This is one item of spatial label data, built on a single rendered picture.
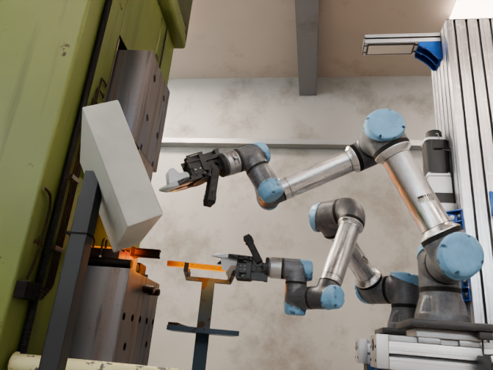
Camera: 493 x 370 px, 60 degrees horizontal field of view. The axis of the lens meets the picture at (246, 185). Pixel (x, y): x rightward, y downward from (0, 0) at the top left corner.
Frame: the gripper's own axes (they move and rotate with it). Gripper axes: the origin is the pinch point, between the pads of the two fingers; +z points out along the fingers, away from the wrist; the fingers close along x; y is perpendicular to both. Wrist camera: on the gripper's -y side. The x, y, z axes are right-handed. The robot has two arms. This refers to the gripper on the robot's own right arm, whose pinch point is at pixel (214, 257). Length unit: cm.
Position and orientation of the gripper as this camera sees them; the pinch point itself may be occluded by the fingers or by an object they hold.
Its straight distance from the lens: 158.4
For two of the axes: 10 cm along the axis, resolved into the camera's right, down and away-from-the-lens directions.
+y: -0.8, 9.3, -3.5
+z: -9.9, -0.5, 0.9
